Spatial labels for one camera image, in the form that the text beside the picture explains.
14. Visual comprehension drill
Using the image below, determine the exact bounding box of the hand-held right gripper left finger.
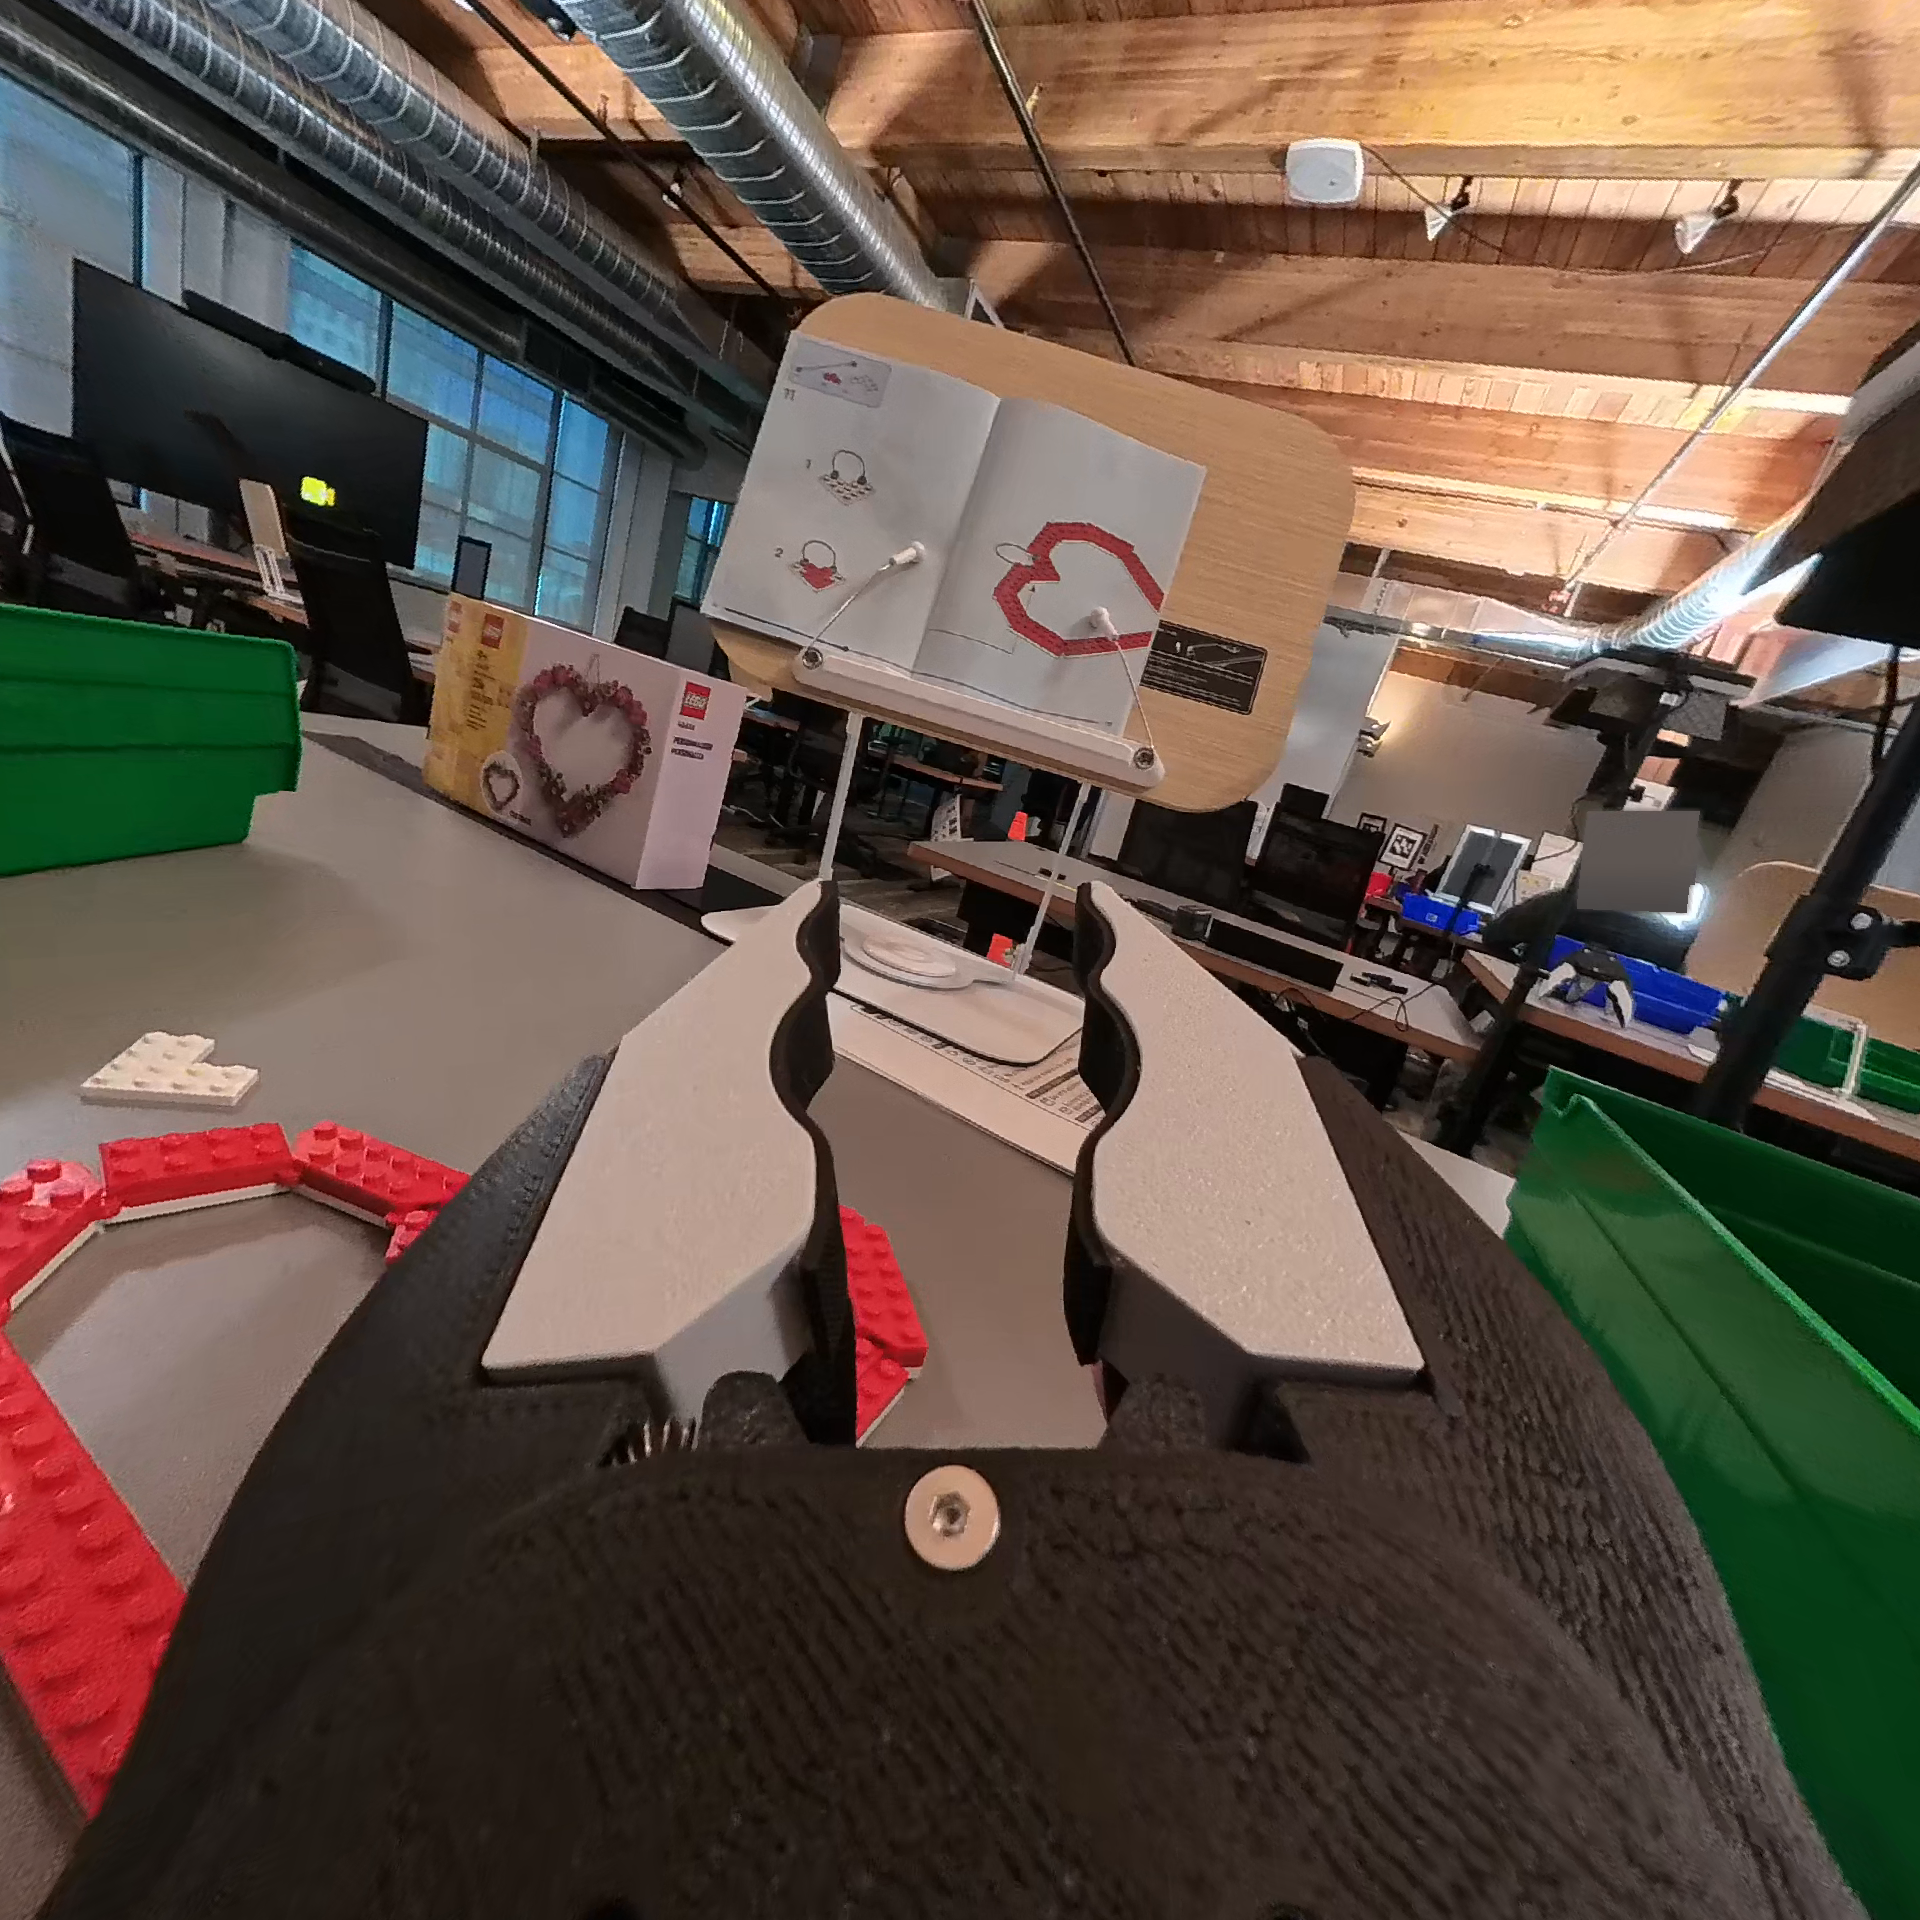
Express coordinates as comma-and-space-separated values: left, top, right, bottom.
480, 881, 861, 1450

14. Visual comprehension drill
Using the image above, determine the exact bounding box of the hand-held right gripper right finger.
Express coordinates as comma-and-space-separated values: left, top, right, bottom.
1059, 881, 1427, 1454

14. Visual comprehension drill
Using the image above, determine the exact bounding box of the white lego set box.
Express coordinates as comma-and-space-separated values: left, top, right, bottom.
423, 592, 753, 890

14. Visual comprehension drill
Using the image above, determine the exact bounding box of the white lego plate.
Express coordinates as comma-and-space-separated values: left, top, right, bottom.
81, 1031, 261, 1110

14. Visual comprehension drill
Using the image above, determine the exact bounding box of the long grey work table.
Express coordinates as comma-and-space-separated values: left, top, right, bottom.
909, 838, 1489, 1067

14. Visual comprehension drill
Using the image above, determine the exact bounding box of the white paper sheet red label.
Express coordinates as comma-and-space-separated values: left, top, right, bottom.
829, 998, 1121, 1175

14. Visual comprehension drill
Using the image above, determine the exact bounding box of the wooden work table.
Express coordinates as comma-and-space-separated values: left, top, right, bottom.
1464, 945, 1920, 1164

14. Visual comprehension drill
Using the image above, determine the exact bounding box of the blue plastic bin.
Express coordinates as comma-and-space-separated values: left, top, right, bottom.
1545, 932, 1728, 1033

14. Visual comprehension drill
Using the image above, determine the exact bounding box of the small green plastic bin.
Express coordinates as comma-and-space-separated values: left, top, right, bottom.
1769, 1012, 1920, 1113

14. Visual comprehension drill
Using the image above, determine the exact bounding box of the black tripod stand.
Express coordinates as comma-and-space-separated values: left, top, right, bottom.
1696, 646, 1920, 1135

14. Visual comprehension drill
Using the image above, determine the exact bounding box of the wooden book stand white base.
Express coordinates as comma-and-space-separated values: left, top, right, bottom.
702, 294, 1361, 1070

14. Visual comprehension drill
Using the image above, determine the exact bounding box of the open instruction booklet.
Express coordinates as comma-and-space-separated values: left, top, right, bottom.
702, 335, 1209, 742

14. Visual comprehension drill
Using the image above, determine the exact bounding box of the large black screen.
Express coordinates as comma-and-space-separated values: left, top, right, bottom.
71, 258, 431, 572

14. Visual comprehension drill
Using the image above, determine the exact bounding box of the dark overhead board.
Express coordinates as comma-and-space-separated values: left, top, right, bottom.
1777, 346, 1920, 647

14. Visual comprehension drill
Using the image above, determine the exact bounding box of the red lego heart frame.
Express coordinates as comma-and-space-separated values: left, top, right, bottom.
0, 1122, 923, 1818

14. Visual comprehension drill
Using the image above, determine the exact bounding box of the large silver air duct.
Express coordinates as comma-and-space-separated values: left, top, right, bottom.
557, 0, 946, 308

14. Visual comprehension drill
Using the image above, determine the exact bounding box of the grey ribbed air duct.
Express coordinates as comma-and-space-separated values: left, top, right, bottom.
195, 0, 753, 407

